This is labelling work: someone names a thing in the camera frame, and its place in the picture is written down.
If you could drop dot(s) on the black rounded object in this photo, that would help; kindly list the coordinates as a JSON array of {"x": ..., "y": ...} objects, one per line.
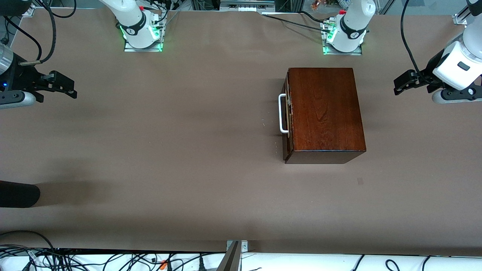
[{"x": 19, "y": 194}]

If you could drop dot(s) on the aluminium profile corner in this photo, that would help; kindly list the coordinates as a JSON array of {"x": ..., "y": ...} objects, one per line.
[{"x": 465, "y": 15}]

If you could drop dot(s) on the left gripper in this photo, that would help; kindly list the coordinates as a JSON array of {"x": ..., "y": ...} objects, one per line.
[{"x": 431, "y": 72}]

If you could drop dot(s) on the dark brown wooden cabinet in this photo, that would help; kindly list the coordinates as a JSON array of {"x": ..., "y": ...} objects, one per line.
[{"x": 325, "y": 109}]

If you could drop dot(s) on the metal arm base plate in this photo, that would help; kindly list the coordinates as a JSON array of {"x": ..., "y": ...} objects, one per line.
[
  {"x": 128, "y": 47},
  {"x": 359, "y": 52}
]

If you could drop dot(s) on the metal bracket with post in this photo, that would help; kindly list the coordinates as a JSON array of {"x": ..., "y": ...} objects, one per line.
[{"x": 231, "y": 258}]

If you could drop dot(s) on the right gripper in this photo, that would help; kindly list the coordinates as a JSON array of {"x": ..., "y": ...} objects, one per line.
[{"x": 19, "y": 77}]

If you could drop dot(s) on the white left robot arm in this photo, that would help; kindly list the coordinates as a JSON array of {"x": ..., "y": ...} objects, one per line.
[{"x": 352, "y": 26}]

